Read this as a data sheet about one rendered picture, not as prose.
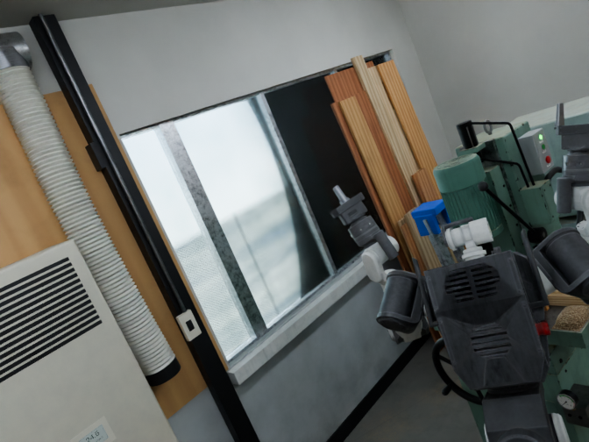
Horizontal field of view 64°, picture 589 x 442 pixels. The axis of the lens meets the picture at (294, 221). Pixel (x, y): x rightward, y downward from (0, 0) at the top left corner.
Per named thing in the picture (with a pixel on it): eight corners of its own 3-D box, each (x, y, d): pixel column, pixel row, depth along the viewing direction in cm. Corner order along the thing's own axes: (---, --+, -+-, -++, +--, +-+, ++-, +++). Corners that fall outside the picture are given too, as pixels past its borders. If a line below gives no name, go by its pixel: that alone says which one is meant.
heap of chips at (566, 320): (551, 329, 159) (548, 319, 158) (567, 307, 167) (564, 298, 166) (579, 331, 151) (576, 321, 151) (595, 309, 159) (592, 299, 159)
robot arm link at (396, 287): (414, 335, 134) (408, 316, 123) (383, 328, 137) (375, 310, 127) (422, 298, 139) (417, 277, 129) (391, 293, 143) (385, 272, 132)
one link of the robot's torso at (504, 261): (596, 391, 93) (538, 220, 101) (428, 410, 107) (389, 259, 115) (585, 367, 119) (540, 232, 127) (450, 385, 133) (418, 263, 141)
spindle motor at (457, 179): (449, 246, 185) (422, 174, 180) (471, 227, 195) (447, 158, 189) (490, 244, 171) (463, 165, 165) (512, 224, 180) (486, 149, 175)
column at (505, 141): (505, 299, 209) (452, 149, 196) (527, 275, 221) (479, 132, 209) (557, 302, 191) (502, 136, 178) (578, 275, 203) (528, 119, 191)
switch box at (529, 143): (528, 176, 187) (516, 139, 184) (539, 167, 192) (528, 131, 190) (544, 174, 182) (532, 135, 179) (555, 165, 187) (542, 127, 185)
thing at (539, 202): (530, 225, 184) (519, 190, 181) (540, 216, 189) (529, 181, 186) (552, 223, 177) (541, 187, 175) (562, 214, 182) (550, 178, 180)
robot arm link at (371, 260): (375, 239, 155) (388, 274, 159) (358, 252, 151) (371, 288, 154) (390, 239, 150) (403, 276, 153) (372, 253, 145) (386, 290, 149)
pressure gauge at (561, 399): (560, 412, 161) (553, 392, 160) (564, 405, 164) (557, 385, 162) (579, 417, 156) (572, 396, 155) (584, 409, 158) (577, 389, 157)
